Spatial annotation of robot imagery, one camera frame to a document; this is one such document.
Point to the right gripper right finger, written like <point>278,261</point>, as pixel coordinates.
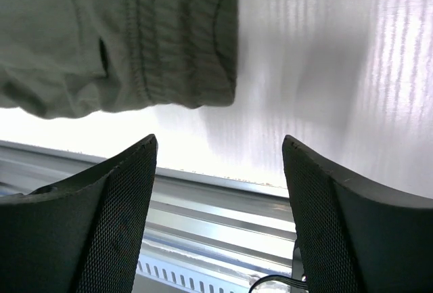
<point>354,234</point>

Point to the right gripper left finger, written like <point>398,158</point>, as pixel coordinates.
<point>83,233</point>

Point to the olive green shorts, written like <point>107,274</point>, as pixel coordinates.
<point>71,58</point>

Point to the white slotted cable duct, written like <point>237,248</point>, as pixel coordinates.
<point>185,279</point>

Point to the aluminium frame rail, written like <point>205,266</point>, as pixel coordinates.
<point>190,214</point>

